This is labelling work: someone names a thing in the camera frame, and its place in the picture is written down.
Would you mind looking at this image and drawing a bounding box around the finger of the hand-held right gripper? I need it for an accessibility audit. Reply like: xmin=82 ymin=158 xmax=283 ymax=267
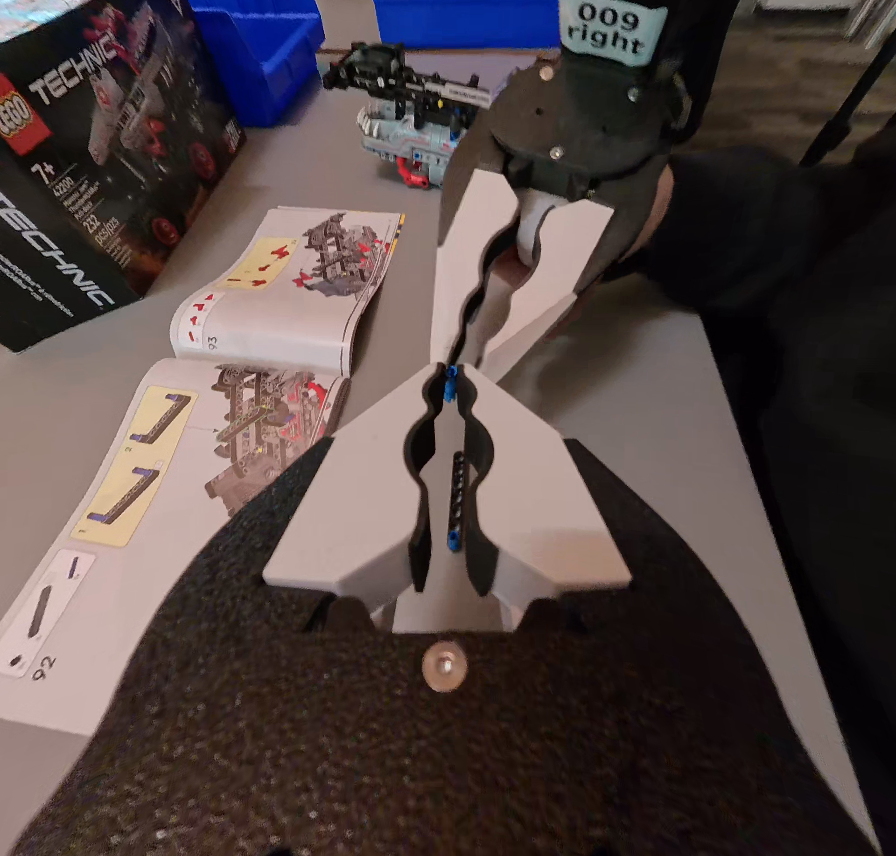
xmin=427 ymin=167 xmax=522 ymax=370
xmin=458 ymin=200 xmax=617 ymax=384

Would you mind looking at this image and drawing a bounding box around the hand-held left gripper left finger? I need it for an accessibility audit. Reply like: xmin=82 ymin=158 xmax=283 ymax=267
xmin=262 ymin=362 xmax=449 ymax=594

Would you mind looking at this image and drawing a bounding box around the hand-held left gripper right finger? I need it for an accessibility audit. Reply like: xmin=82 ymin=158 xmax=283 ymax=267
xmin=457 ymin=363 xmax=634 ymax=598

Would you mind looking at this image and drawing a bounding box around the black toy beam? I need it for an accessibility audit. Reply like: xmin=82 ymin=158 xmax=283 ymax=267
xmin=445 ymin=450 xmax=469 ymax=553

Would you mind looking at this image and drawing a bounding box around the person's right forearm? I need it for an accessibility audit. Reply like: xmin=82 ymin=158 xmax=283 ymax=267
xmin=619 ymin=144 xmax=896 ymax=318

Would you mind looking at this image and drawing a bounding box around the person's right hand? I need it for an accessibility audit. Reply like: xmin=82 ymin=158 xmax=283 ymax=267
xmin=632 ymin=162 xmax=678 ymax=250

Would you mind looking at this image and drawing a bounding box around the partly built toy vehicle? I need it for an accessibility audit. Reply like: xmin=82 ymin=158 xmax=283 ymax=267
xmin=322 ymin=41 xmax=519 ymax=191

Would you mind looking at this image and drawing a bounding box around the blue storage bin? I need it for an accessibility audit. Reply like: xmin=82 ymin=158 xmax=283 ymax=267
xmin=171 ymin=0 xmax=326 ymax=129
xmin=365 ymin=0 xmax=564 ymax=52

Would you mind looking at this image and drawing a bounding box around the open instruction booklet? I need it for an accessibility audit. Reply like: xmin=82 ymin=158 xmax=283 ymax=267
xmin=0 ymin=205 xmax=407 ymax=738

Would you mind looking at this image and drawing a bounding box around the black tripod leg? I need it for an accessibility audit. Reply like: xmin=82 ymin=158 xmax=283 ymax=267
xmin=800 ymin=51 xmax=896 ymax=167

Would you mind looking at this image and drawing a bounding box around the person's black clothing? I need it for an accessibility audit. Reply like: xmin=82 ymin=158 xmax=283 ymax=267
xmin=700 ymin=219 xmax=896 ymax=836

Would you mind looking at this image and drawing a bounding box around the black toy set box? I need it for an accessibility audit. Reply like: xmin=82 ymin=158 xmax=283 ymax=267
xmin=0 ymin=0 xmax=247 ymax=355

